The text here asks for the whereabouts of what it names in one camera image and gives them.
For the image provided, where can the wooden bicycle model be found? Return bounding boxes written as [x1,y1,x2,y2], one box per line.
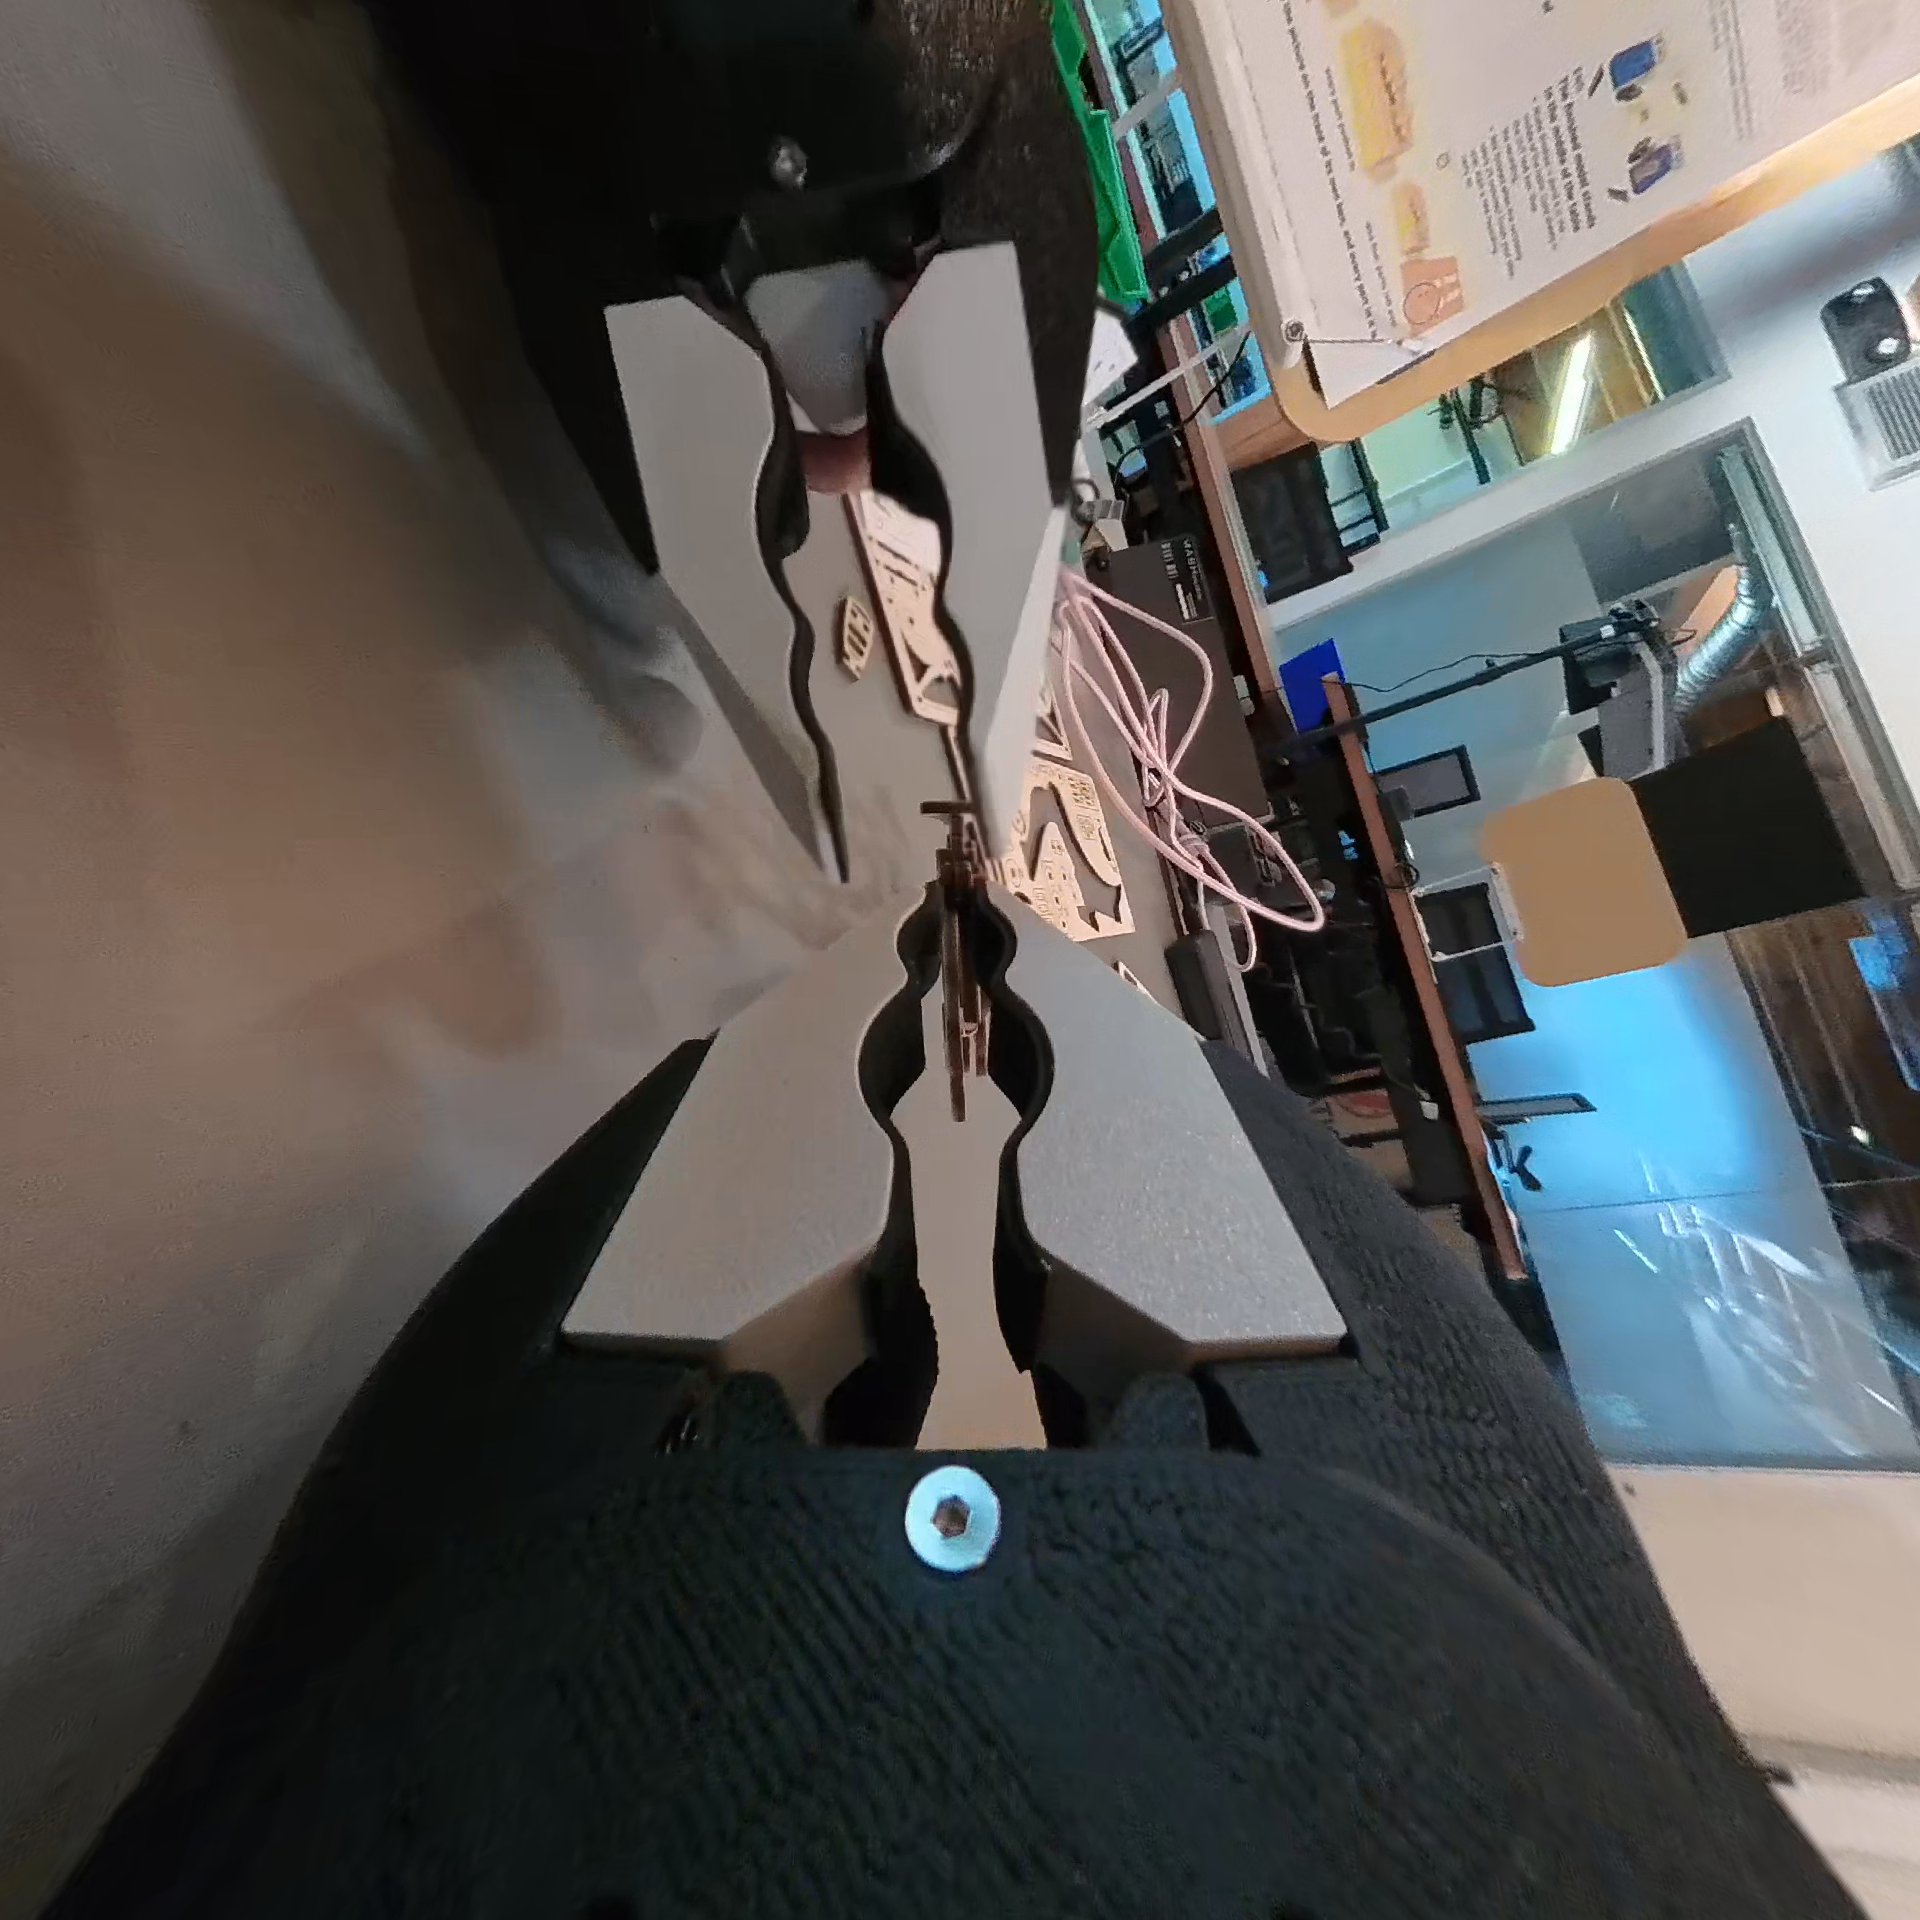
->
[920,803,1000,1125]

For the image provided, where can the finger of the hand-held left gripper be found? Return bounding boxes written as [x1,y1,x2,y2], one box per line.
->
[604,292,856,888]
[876,239,1078,847]

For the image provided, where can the green storage bins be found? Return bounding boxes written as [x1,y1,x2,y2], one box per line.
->
[1050,0,1247,335]

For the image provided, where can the black device box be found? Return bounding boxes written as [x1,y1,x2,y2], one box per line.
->
[1080,534,1277,796]

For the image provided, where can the white wall vent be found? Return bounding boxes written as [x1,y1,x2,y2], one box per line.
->
[1831,365,1920,490]

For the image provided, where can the tan rounded board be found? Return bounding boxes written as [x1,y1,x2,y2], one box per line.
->
[1476,779,1689,989]

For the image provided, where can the silver ventilation duct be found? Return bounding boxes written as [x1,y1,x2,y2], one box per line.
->
[1664,562,1792,723]

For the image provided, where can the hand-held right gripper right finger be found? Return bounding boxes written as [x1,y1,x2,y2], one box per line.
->
[967,886,1348,1449]

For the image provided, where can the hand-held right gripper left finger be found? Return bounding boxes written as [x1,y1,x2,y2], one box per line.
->
[563,886,945,1449]

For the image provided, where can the wooden notice board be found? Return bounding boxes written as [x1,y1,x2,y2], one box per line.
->
[1155,0,1920,443]

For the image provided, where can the black mesh crate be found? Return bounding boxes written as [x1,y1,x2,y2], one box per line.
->
[1236,441,1352,601]

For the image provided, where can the pink cable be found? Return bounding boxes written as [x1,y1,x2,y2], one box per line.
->
[1050,578,1328,963]

